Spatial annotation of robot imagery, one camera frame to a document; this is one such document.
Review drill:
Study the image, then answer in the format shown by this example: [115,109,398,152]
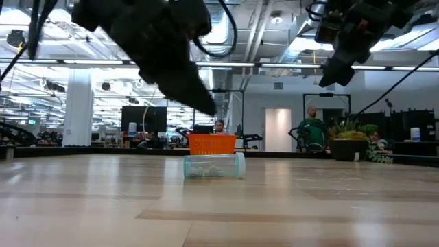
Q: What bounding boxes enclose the black metal frame stand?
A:
[302,92,352,119]
[205,88,246,152]

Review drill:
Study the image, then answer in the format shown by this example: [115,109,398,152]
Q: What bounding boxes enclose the black monitor screen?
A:
[121,105,168,135]

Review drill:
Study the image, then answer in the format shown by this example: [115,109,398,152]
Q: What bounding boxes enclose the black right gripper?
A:
[318,6,381,88]

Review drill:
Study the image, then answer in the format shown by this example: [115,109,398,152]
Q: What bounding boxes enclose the black partition panel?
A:
[390,108,436,142]

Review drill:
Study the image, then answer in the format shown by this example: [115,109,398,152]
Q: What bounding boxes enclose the black hanging cable bundle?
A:
[0,0,59,83]

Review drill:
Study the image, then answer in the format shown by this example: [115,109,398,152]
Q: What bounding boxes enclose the black camera cable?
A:
[191,0,238,58]
[305,0,327,22]

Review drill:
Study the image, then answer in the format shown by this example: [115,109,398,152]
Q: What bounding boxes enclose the black right camera cable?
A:
[305,0,327,22]

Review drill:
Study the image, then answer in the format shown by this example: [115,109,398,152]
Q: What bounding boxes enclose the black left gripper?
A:
[109,3,216,115]

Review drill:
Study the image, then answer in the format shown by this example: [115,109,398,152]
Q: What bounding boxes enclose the overhead frame bar with lights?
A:
[0,58,439,71]

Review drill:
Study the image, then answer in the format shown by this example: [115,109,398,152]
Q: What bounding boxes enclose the green yellow succulent plant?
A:
[327,118,379,141]

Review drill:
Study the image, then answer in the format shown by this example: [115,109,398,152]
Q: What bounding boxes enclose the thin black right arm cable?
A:
[355,50,439,117]

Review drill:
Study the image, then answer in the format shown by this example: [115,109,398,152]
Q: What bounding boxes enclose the black plant pot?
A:
[329,139,370,162]

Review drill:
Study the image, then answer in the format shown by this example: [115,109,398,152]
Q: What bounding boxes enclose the white square pillar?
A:
[63,68,95,147]

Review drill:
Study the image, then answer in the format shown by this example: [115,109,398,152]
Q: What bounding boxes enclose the black left camera cable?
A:
[191,0,238,58]

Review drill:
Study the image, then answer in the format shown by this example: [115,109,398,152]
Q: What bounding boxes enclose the orange plastic basket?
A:
[187,134,237,156]

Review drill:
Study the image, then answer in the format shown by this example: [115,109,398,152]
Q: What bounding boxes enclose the silver ventilation duct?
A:
[294,15,319,36]
[197,0,237,133]

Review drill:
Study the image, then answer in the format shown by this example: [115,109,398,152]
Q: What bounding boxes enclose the white door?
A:
[264,108,292,153]

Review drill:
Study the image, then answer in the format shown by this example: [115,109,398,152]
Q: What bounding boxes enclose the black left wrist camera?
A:
[167,0,212,41]

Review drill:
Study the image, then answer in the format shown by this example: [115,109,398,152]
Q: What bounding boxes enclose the trailing green succulent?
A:
[366,142,394,165]

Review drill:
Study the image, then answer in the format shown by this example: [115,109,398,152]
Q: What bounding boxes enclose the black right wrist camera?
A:
[313,8,344,44]

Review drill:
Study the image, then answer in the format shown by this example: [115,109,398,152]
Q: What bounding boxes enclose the round ceiling sensor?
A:
[269,10,284,25]

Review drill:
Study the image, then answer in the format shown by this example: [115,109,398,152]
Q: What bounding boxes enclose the black round ceiling device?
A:
[6,30,25,48]

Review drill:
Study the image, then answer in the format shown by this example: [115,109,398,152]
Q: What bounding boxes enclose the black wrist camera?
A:
[313,8,344,44]
[167,0,212,41]

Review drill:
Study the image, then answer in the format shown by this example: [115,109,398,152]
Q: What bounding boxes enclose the teal pill bottle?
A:
[182,152,246,180]

